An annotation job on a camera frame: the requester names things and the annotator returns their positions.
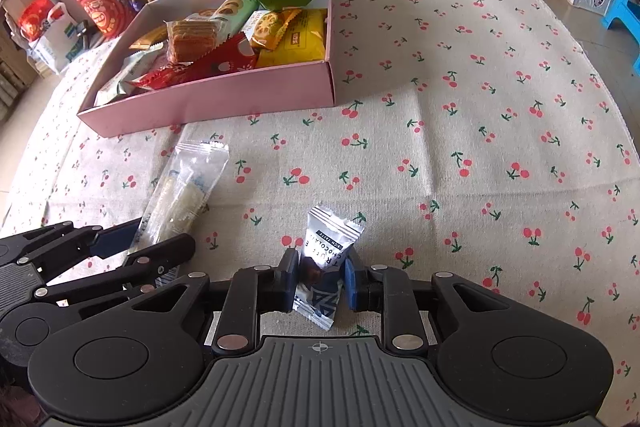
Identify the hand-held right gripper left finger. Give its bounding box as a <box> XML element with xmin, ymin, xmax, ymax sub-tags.
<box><xmin>125</xmin><ymin>248</ymin><xmax>301</xmax><ymax>354</ymax></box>

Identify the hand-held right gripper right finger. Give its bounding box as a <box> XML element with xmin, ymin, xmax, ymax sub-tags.
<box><xmin>342</xmin><ymin>252</ymin><xmax>531</xmax><ymax>353</ymax></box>

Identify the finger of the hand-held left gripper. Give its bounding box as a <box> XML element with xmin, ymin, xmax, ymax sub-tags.
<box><xmin>30</xmin><ymin>234</ymin><xmax>197</xmax><ymax>308</ymax></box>
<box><xmin>0</xmin><ymin>218</ymin><xmax>146</xmax><ymax>280</ymax></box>

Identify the small silver chocolate packet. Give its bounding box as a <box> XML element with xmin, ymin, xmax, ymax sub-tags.
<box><xmin>292</xmin><ymin>204</ymin><xmax>365</xmax><ymax>332</ymax></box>

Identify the clear rice cracker packet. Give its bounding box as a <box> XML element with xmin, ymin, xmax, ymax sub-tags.
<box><xmin>129</xmin><ymin>139</ymin><xmax>230</xmax><ymax>258</ymax></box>

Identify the pale yellow snack packet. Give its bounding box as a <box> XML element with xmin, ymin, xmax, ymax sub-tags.
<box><xmin>95</xmin><ymin>52</ymin><xmax>166</xmax><ymax>105</ymax></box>

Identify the pink cardboard box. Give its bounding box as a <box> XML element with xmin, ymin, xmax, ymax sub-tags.
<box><xmin>76</xmin><ymin>0</ymin><xmax>337</xmax><ymax>138</ymax></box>

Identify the red crinkled candy wrapper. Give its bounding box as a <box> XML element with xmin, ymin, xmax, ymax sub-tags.
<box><xmin>127</xmin><ymin>61</ymin><xmax>196</xmax><ymax>90</ymax></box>

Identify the gold snack packet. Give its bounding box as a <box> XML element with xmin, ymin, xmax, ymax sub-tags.
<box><xmin>129</xmin><ymin>24</ymin><xmax>168</xmax><ymax>52</ymax></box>

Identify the red snack packet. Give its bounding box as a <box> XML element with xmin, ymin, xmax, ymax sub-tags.
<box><xmin>192</xmin><ymin>32</ymin><xmax>260</xmax><ymax>80</ymax></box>

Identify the orange cracker packet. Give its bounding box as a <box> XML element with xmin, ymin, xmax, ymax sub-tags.
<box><xmin>166</xmin><ymin>19</ymin><xmax>226</xmax><ymax>62</ymax></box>

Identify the white orange cookie packet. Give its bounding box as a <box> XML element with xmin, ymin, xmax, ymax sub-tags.
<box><xmin>249</xmin><ymin>8</ymin><xmax>303</xmax><ymax>52</ymax></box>

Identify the cherry print tablecloth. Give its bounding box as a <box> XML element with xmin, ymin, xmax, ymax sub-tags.
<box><xmin>0</xmin><ymin>0</ymin><xmax>640</xmax><ymax>408</ymax></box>

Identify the white shopping bag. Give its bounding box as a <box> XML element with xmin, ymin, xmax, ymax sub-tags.
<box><xmin>27</xmin><ymin>2</ymin><xmax>83</xmax><ymax>75</ymax></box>

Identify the red mascot bag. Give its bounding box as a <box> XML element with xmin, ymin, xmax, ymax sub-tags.
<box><xmin>74</xmin><ymin>0</ymin><xmax>137</xmax><ymax>40</ymax></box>

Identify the red gift bag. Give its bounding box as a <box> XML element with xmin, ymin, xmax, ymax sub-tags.
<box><xmin>17</xmin><ymin>0</ymin><xmax>63</xmax><ymax>42</ymax></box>

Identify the wooden side shelf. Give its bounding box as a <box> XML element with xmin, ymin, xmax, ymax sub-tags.
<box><xmin>0</xmin><ymin>0</ymin><xmax>66</xmax><ymax>108</ymax></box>

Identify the blue plastic stool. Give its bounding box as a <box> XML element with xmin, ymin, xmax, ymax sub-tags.
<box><xmin>602</xmin><ymin>0</ymin><xmax>640</xmax><ymax>75</ymax></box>

